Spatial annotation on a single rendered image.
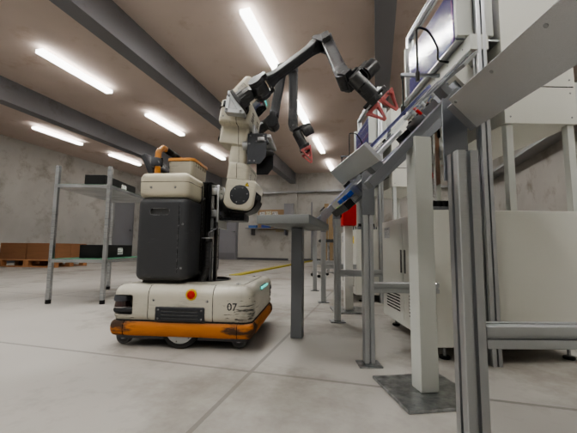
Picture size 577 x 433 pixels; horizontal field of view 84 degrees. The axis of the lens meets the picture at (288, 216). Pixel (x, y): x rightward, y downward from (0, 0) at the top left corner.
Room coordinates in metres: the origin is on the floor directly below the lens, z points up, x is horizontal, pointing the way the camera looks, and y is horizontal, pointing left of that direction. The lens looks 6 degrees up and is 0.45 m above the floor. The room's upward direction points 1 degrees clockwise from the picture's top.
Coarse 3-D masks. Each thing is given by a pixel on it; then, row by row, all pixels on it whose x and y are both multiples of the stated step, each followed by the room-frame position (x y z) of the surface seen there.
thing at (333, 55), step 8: (328, 32) 1.39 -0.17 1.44; (328, 40) 1.39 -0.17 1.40; (328, 48) 1.37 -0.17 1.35; (336, 48) 1.34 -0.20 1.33; (328, 56) 1.33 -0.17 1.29; (336, 56) 1.30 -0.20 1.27; (336, 64) 1.26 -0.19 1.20; (344, 64) 1.22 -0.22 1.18; (336, 72) 1.21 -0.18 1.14; (344, 80) 1.19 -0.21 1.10; (344, 88) 1.22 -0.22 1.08
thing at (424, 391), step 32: (416, 160) 1.05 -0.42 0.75; (416, 192) 1.04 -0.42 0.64; (416, 224) 1.05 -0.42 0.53; (416, 256) 1.05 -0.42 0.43; (416, 288) 1.06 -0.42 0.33; (416, 320) 1.06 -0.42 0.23; (416, 352) 1.07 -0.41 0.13; (384, 384) 1.11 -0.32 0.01; (416, 384) 1.07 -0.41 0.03; (448, 384) 1.12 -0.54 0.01
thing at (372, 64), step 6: (372, 60) 1.15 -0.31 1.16; (360, 66) 1.18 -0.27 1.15; (366, 66) 1.15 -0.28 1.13; (372, 66) 1.15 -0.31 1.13; (378, 66) 1.15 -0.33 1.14; (342, 72) 1.18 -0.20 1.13; (348, 72) 1.17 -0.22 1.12; (372, 72) 1.15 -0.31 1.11; (348, 78) 1.18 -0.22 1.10; (348, 84) 1.20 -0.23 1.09; (348, 90) 1.23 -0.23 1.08
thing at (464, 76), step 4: (468, 64) 1.36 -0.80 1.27; (464, 68) 1.36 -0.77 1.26; (468, 68) 1.36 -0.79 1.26; (460, 72) 1.36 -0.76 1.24; (464, 72) 1.36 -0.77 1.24; (468, 72) 1.36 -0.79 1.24; (472, 72) 1.36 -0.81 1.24; (452, 76) 1.38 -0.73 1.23; (456, 76) 1.37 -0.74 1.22; (460, 76) 1.36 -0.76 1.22; (464, 76) 1.36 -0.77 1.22; (468, 76) 1.36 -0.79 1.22; (472, 76) 1.36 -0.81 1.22; (448, 80) 1.42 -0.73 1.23; (452, 80) 1.40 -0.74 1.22; (456, 80) 1.38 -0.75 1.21; (460, 80) 1.36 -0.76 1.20; (464, 80) 1.36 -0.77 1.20; (468, 80) 1.36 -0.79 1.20; (448, 84) 1.43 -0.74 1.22; (460, 84) 1.38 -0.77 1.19; (464, 84) 1.37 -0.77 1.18
